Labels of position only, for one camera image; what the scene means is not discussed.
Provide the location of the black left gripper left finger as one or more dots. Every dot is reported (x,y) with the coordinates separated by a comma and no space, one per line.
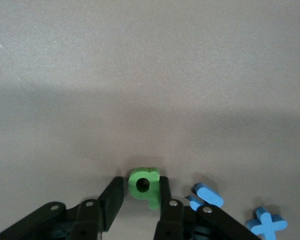
(110,200)

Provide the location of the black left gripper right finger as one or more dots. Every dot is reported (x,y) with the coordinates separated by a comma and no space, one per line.
(170,220)

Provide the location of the green wooden letter q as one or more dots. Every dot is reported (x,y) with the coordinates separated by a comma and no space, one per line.
(153,190)

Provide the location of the blue wooden lowercase letter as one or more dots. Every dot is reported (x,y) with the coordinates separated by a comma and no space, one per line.
(208,195)

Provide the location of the blue wooden letter x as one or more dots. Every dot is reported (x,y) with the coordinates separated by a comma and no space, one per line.
(266,223)

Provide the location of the brown table cover sheet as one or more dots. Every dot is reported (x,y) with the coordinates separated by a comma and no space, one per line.
(140,50)

